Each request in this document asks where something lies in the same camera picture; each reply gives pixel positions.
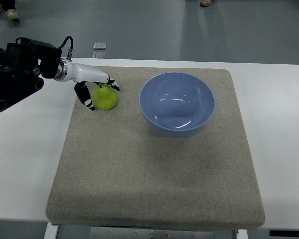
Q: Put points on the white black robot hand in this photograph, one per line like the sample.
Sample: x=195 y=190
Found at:
x=80 y=74

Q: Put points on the green pear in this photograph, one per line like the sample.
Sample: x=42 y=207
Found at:
x=104 y=97

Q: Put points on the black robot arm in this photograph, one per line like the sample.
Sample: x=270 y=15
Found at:
x=23 y=66

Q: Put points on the blue bowl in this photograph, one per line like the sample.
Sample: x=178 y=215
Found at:
x=176 y=104

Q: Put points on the lower floor outlet plate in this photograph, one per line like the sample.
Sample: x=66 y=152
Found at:
x=99 y=54

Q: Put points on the floor outlet plate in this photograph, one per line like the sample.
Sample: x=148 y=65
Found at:
x=99 y=54
x=99 y=45

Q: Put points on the upper floor outlet plate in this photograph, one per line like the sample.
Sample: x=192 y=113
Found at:
x=99 y=45

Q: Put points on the grey felt mat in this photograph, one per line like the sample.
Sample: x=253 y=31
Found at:
x=116 y=171

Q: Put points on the black table control panel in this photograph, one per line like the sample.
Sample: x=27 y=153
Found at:
x=284 y=233

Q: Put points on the metal table frame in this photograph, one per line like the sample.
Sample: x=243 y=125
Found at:
x=59 y=232

